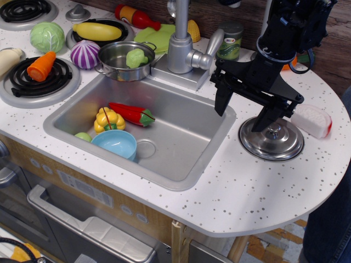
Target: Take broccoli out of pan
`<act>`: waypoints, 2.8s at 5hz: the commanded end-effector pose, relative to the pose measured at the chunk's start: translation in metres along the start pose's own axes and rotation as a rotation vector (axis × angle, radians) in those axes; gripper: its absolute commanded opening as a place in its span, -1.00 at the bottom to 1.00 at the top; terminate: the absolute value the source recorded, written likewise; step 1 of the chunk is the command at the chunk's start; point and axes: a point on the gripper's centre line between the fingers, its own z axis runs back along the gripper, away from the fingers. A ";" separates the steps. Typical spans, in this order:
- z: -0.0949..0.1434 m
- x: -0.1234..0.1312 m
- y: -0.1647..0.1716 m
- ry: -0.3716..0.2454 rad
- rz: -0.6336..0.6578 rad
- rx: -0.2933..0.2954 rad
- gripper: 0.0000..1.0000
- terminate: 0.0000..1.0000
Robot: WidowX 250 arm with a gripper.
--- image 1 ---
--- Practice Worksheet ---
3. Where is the light blue plastic bowl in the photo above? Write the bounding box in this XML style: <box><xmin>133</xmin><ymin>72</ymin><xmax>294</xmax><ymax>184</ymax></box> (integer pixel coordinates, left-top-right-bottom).
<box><xmin>91</xmin><ymin>129</ymin><xmax>137</xmax><ymax>161</ymax></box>

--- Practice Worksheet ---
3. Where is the yellow object with cable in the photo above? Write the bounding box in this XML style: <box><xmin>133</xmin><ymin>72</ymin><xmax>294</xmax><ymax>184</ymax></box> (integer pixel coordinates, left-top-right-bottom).
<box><xmin>1</xmin><ymin>237</ymin><xmax>41</xmax><ymax>262</ymax></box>

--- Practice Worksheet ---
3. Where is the grey stove knob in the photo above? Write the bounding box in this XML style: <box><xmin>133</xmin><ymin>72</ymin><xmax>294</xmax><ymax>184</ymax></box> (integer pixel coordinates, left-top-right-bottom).
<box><xmin>65</xmin><ymin>4</ymin><xmax>91</xmax><ymax>22</ymax></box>

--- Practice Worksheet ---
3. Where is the green toy can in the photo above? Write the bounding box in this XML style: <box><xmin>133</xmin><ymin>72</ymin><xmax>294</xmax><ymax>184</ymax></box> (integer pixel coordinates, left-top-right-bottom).
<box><xmin>216</xmin><ymin>21</ymin><xmax>244</xmax><ymax>61</ymax></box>

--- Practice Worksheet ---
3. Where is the red toy chili pepper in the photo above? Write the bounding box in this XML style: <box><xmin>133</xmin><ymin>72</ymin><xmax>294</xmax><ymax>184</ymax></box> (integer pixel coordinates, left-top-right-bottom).
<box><xmin>109</xmin><ymin>102</ymin><xmax>155</xmax><ymax>127</ymax></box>

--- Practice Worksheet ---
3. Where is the back left stove burner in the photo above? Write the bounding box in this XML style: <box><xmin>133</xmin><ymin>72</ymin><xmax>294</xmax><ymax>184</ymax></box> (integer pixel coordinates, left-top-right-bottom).
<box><xmin>1</xmin><ymin>1</ymin><xmax>58</xmax><ymax>31</ymax></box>

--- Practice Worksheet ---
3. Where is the yellow toy bell pepper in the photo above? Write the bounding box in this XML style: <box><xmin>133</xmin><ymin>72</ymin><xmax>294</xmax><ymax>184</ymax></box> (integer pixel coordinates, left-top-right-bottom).
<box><xmin>94</xmin><ymin>107</ymin><xmax>126</xmax><ymax>134</ymax></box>

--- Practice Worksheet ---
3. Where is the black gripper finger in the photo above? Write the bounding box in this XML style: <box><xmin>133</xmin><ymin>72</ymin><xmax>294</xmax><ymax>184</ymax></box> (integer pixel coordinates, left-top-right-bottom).
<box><xmin>214</xmin><ymin>82</ymin><xmax>234</xmax><ymax>116</ymax></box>
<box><xmin>251</xmin><ymin>104</ymin><xmax>287</xmax><ymax>132</ymax></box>

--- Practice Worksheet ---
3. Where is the back right stove burner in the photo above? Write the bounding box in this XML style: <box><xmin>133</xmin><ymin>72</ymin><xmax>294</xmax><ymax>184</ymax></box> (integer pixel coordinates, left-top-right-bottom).
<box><xmin>66</xmin><ymin>19</ymin><xmax>135</xmax><ymax>49</ymax></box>

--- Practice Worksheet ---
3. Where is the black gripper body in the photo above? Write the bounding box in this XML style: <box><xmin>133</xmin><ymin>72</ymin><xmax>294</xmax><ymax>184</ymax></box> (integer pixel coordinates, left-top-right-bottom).
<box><xmin>210</xmin><ymin>54</ymin><xmax>304</xmax><ymax>117</ymax></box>

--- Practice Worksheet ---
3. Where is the blue jeans leg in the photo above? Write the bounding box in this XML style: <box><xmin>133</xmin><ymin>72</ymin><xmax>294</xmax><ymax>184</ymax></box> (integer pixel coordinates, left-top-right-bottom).
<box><xmin>298</xmin><ymin>84</ymin><xmax>351</xmax><ymax>263</ymax></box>

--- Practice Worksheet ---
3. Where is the grey toy sink basin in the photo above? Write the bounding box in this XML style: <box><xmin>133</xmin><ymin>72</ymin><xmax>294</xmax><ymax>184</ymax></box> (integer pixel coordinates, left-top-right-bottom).
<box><xmin>43</xmin><ymin>76</ymin><xmax>236</xmax><ymax>191</ymax></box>

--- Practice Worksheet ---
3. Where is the small green toy fruit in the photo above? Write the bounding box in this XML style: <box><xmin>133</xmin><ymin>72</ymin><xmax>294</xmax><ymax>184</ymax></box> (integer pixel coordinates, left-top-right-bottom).
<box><xmin>75</xmin><ymin>132</ymin><xmax>92</xmax><ymax>142</ymax></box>

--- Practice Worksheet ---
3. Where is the red toy ketchup bottle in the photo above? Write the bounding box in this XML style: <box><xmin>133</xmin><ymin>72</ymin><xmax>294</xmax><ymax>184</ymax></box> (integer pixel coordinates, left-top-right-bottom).
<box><xmin>115</xmin><ymin>4</ymin><xmax>161</xmax><ymax>31</ymax></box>

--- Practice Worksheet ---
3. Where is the grey toy faucet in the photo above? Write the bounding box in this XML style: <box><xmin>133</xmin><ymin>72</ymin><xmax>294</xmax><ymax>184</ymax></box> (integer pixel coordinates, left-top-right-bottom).
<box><xmin>151</xmin><ymin>0</ymin><xmax>224</xmax><ymax>91</ymax></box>

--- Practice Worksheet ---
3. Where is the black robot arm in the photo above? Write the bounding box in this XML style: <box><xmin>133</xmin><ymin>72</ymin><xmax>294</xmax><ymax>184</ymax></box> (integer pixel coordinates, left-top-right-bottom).
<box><xmin>210</xmin><ymin>1</ymin><xmax>336</xmax><ymax>132</ymax></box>

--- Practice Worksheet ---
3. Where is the front black stove burner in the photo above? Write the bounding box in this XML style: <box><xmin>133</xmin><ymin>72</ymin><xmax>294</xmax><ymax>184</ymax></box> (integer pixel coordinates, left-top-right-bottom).
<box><xmin>1</xmin><ymin>57</ymin><xmax>81</xmax><ymax>109</ymax></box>

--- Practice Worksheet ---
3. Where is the yellow toy squash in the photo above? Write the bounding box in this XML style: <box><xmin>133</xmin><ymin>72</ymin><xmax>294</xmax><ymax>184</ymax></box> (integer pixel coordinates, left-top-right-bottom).
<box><xmin>72</xmin><ymin>22</ymin><xmax>122</xmax><ymax>41</ymax></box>

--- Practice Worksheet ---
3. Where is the cream toy bottle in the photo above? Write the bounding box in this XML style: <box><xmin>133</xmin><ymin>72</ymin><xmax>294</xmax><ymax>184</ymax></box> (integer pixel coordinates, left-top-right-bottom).
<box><xmin>0</xmin><ymin>48</ymin><xmax>25</xmax><ymax>77</ymax></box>

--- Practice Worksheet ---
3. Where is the grey toy oven door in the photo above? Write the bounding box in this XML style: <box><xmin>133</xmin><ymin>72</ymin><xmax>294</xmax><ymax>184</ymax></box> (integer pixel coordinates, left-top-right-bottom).
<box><xmin>0</xmin><ymin>139</ymin><xmax>66</xmax><ymax>262</ymax></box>

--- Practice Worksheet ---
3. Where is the long orange toy carrot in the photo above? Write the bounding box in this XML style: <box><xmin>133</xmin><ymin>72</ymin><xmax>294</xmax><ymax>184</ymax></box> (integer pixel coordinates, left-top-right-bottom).
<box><xmin>282</xmin><ymin>54</ymin><xmax>310</xmax><ymax>70</ymax></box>

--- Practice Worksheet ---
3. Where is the green toy broccoli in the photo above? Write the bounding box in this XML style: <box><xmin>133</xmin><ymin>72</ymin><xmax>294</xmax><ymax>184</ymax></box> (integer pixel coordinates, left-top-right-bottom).
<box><xmin>126</xmin><ymin>48</ymin><xmax>149</xmax><ymax>68</ymax></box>

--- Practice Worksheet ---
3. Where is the purple striped toy onion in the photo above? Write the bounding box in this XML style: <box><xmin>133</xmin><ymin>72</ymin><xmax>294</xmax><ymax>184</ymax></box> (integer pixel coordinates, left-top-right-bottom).
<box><xmin>70</xmin><ymin>40</ymin><xmax>100</xmax><ymax>70</ymax></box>

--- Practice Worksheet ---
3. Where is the light green plastic plate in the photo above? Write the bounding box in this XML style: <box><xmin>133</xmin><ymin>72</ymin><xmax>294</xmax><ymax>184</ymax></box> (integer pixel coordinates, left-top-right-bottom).
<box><xmin>134</xmin><ymin>24</ymin><xmax>176</xmax><ymax>54</ymax></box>

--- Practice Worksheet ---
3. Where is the green toy cabbage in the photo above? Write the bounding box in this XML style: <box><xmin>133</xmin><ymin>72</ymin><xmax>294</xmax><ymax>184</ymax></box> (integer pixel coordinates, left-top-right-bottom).
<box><xmin>30</xmin><ymin>22</ymin><xmax>65</xmax><ymax>53</ymax></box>

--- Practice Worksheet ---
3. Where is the grey toy dishwasher door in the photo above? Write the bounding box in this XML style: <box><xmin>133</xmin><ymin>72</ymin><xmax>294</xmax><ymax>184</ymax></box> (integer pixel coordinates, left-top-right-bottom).
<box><xmin>27</xmin><ymin>185</ymin><xmax>172</xmax><ymax>262</ymax></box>

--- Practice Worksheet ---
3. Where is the yellow toy corn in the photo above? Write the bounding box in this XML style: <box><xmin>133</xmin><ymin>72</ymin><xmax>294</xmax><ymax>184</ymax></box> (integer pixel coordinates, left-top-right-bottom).
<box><xmin>188</xmin><ymin>20</ymin><xmax>201</xmax><ymax>43</ymax></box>

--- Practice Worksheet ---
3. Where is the orange toy carrot half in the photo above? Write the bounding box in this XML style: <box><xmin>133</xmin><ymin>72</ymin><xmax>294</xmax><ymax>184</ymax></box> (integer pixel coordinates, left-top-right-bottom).
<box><xmin>27</xmin><ymin>51</ymin><xmax>56</xmax><ymax>82</ymax></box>

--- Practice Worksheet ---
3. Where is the small steel pot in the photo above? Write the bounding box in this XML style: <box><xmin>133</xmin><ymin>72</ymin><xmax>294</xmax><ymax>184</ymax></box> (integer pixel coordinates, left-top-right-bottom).
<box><xmin>94</xmin><ymin>41</ymin><xmax>156</xmax><ymax>82</ymax></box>

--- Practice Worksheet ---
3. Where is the steel pot lid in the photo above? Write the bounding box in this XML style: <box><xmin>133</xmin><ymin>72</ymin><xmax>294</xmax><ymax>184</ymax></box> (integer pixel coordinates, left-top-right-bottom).
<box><xmin>239</xmin><ymin>118</ymin><xmax>304</xmax><ymax>162</ymax></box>

